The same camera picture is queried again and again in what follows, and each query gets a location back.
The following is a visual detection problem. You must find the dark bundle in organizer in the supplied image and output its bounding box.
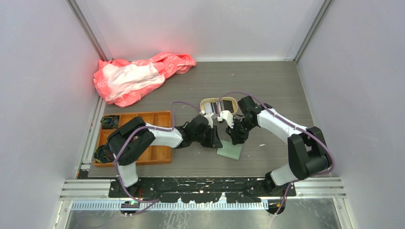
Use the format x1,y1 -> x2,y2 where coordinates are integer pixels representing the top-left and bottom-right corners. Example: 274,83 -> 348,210
100,115 -> 119,129

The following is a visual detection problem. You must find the black roll in organizer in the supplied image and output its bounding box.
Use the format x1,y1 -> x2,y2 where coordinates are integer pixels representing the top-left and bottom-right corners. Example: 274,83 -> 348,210
93,145 -> 112,163

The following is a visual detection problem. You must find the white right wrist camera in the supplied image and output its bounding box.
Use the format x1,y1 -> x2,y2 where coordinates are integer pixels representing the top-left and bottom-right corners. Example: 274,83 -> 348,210
217,110 -> 234,128

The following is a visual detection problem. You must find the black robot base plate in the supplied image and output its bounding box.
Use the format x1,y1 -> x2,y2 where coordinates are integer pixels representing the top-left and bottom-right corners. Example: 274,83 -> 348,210
127,177 -> 296,203

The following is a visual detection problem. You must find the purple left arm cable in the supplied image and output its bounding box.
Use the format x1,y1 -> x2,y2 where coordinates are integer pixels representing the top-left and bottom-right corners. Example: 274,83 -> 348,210
113,101 -> 203,216

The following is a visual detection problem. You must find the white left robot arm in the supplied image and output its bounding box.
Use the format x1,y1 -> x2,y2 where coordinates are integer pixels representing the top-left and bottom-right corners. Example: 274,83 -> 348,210
103,115 -> 223,197

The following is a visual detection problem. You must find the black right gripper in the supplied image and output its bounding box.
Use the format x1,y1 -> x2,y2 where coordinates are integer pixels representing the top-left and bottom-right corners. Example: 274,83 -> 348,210
225,117 -> 256,146

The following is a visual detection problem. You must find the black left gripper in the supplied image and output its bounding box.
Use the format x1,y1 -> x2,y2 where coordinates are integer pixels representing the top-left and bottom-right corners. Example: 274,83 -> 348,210
192,125 -> 223,148

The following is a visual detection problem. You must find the beige oval card tray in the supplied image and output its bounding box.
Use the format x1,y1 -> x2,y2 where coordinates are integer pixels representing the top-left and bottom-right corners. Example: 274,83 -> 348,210
200,97 -> 238,115

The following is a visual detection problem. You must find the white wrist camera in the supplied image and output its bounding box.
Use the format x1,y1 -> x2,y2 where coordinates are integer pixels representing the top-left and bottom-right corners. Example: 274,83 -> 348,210
217,110 -> 234,128
199,110 -> 217,128

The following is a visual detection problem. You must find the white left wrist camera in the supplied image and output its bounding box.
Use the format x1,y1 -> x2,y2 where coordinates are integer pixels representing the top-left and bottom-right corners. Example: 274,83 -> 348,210
199,110 -> 217,128

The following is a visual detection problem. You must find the stack of credit cards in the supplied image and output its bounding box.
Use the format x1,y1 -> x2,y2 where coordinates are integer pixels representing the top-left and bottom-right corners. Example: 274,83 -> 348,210
203,100 -> 235,114

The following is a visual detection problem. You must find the pink and white plastic bag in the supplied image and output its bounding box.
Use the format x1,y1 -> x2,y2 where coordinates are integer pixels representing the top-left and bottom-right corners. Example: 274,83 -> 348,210
93,52 -> 196,108

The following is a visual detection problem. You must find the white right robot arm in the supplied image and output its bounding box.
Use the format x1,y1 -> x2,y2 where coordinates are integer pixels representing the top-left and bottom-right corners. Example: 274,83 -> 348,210
219,96 -> 334,196

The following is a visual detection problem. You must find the green leather card holder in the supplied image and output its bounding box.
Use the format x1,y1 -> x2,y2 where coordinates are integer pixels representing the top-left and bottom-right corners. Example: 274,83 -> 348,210
216,140 -> 243,160

